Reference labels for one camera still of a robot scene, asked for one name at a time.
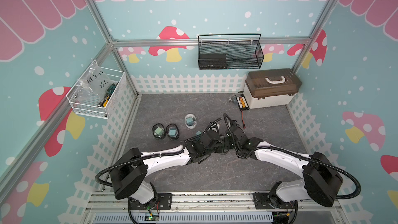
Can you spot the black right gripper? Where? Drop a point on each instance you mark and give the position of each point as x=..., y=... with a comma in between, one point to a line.
x=227, y=140

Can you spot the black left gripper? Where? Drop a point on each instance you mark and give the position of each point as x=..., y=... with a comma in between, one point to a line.
x=220, y=142

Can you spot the green wall charger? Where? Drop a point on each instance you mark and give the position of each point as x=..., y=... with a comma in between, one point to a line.
x=159, y=131

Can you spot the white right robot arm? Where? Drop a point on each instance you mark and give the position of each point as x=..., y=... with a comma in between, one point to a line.
x=318, y=182

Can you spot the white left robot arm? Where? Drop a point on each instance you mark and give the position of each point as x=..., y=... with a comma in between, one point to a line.
x=129, y=172

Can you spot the red black charger lead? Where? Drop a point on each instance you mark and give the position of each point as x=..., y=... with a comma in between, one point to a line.
x=242, y=119

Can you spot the black yellow battery charger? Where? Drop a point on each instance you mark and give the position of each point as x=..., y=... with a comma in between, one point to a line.
x=242, y=103

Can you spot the brown lid storage box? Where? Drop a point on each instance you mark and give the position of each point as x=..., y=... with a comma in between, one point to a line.
x=272, y=87

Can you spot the black box in basket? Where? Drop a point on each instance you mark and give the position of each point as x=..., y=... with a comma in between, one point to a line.
x=212, y=61

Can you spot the green tool in basket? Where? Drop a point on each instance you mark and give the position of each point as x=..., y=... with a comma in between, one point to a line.
x=107, y=96

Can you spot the clear labelled plastic bag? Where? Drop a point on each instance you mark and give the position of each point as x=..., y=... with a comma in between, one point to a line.
x=93, y=83

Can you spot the black wire mesh wall basket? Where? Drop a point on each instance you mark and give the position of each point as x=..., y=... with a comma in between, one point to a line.
x=243, y=51

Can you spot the white wire wall basket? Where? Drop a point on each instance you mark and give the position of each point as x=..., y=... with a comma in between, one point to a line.
x=89, y=107

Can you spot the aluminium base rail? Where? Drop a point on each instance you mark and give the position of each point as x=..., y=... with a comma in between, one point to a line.
x=212, y=207

